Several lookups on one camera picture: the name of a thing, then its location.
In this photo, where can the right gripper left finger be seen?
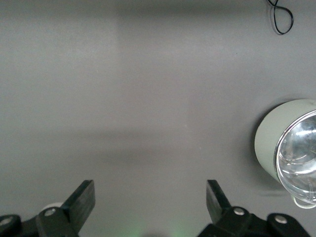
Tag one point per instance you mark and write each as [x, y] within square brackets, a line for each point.
[79, 205]

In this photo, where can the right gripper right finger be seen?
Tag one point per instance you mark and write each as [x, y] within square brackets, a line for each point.
[217, 207]

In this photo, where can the grey-green cooking pot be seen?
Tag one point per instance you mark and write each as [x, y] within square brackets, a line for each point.
[266, 138]

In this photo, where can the dark grey table mat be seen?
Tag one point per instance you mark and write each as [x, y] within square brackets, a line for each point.
[148, 98]

